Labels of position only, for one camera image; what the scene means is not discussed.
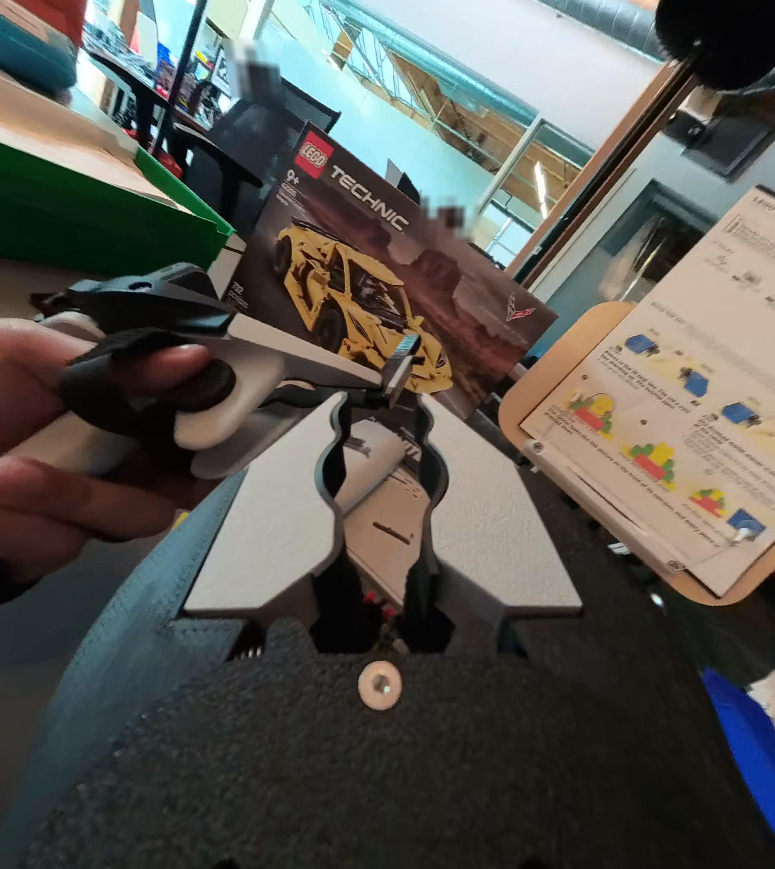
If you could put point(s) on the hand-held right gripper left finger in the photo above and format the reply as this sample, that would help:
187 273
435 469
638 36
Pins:
279 536

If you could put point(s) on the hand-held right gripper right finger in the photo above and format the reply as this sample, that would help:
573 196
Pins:
502 543

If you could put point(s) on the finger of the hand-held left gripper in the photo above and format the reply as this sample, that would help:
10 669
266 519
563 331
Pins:
245 448
306 353

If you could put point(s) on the person's left hand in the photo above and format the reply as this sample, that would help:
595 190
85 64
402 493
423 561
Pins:
0 380

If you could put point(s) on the yellow car picture box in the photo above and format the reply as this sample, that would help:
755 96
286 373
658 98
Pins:
374 271

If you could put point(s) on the open instruction booklet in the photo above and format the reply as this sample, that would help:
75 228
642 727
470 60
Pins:
387 502

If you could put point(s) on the green plastic bin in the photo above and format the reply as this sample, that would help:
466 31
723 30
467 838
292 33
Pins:
55 217

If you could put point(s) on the black office chair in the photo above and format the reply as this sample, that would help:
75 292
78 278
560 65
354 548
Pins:
251 136

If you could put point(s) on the flat white paper bag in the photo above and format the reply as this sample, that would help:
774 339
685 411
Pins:
41 136

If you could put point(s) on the wooden clipboard with instruction sheet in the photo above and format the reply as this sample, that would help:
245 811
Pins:
686 407

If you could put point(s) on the blue wrapped package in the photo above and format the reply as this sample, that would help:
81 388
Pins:
7 47

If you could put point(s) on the blue plastic bin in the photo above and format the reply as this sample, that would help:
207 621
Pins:
760 781

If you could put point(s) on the black fuzzy ball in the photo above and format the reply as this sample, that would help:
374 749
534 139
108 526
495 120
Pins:
720 41

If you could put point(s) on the black wall box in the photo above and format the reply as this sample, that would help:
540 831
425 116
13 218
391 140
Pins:
730 142

